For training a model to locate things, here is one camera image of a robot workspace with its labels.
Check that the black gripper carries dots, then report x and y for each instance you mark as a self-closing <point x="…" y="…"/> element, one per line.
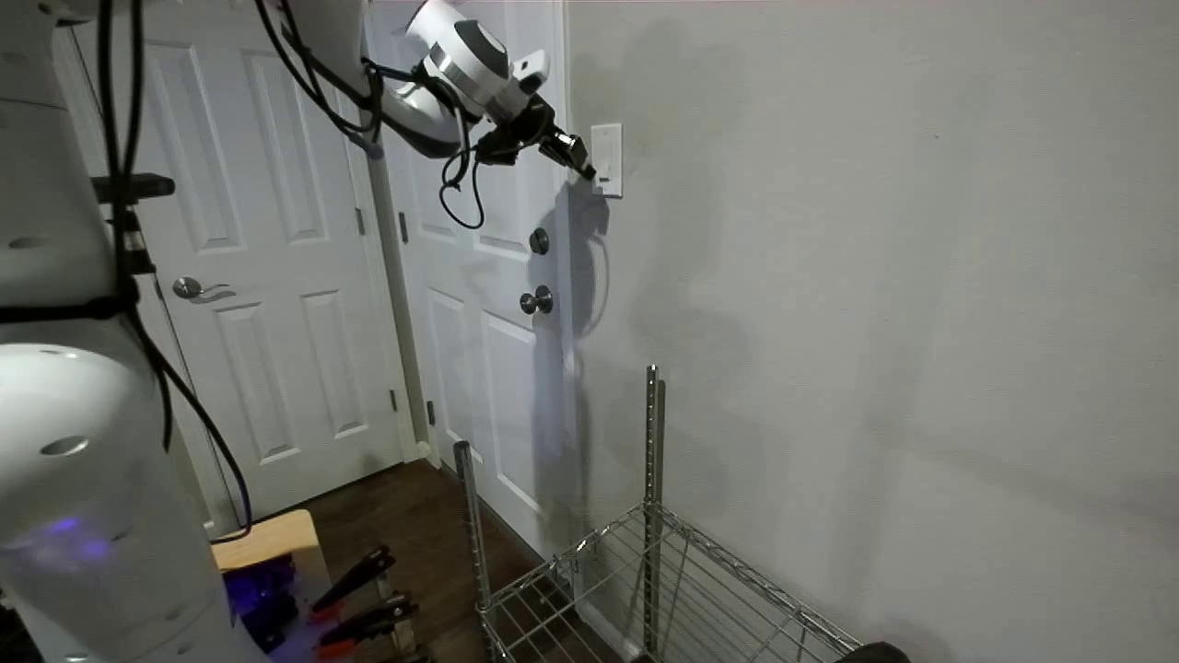
<point x="514" y="134"/>

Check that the white wall light switch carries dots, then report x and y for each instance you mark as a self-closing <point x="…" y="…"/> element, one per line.
<point x="609" y="156"/>

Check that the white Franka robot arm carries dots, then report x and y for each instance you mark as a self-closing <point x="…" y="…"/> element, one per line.
<point x="88" y="490"/>

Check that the dark deadbolt lock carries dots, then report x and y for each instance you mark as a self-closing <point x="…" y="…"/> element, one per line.
<point x="539" y="240"/>

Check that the dark round door knob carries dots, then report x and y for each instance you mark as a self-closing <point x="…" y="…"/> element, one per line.
<point x="536" y="301"/>

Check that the white door with round knob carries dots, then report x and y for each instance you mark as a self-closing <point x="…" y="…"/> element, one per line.
<point x="493" y="355"/>

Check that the red black clamp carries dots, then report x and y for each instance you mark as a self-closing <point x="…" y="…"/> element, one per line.
<point x="352" y="576"/>
<point x="364" y="616"/>

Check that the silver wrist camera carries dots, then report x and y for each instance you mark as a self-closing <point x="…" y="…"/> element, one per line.
<point x="531" y="63"/>

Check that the black bar camera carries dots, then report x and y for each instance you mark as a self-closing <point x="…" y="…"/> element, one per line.
<point x="143" y="185"/>

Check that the black camera stand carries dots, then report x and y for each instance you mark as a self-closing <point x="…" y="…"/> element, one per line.
<point x="136" y="240"/>

